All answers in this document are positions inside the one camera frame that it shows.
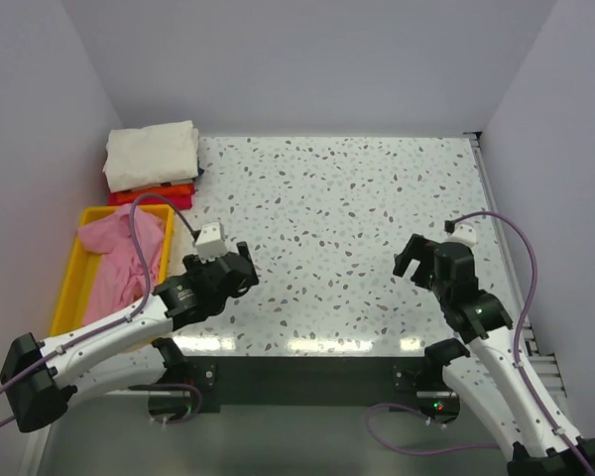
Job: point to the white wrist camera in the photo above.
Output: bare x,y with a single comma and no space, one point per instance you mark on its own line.
210,242
460,232

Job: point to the folded cream t shirt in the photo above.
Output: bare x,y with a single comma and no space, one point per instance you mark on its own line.
143,157

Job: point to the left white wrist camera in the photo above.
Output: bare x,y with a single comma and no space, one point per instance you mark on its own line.
210,242

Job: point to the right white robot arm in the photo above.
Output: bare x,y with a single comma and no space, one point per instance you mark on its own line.
488,371

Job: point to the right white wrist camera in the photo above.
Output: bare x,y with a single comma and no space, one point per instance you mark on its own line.
460,232

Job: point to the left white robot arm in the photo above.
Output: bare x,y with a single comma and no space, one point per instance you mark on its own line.
40,378

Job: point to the folded red t shirt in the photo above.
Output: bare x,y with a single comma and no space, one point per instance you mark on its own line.
180,202

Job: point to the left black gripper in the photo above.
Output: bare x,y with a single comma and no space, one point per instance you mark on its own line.
194,266

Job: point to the pink t shirt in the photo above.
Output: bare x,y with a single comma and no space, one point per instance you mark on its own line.
129,242

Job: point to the yellow plastic tray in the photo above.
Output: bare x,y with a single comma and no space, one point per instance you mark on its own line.
81,270

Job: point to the folded orange t shirt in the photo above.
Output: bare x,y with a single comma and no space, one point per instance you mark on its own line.
172,190

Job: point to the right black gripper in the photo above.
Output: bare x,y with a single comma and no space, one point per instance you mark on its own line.
416,249

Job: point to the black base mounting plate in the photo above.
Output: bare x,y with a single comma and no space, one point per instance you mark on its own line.
215,382

